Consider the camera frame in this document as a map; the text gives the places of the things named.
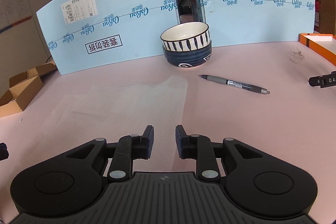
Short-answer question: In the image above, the open brown cardboard box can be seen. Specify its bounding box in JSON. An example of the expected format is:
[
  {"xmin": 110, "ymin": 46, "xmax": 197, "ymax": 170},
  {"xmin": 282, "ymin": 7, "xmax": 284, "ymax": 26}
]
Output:
[{"xmin": 0, "ymin": 60, "xmax": 57, "ymax": 118}]

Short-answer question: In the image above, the grey black pen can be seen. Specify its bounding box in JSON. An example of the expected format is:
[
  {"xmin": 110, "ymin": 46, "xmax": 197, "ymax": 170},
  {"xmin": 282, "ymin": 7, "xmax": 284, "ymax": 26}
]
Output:
[{"xmin": 199, "ymin": 75, "xmax": 270, "ymax": 95}]

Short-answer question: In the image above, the striped blue ceramic bowl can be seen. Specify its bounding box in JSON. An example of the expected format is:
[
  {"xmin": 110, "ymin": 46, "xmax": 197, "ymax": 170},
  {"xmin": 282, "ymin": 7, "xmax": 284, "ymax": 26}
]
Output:
[{"xmin": 161, "ymin": 22, "xmax": 212, "ymax": 68}]

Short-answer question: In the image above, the large light blue box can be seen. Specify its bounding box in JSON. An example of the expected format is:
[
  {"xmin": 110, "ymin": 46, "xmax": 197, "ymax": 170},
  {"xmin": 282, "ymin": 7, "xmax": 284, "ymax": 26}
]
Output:
[{"xmin": 37, "ymin": 0, "xmax": 180, "ymax": 75}]

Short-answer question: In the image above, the orange flat box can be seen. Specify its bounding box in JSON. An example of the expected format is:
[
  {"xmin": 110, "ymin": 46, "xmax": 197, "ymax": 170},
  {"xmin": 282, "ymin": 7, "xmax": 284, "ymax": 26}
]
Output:
[{"xmin": 299, "ymin": 34, "xmax": 336, "ymax": 65}]

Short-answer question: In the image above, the brown cardboard carton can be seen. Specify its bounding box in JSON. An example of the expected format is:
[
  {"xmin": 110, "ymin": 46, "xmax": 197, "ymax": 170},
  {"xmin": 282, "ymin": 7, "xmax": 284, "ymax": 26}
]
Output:
[{"xmin": 319, "ymin": 0, "xmax": 335, "ymax": 35}]

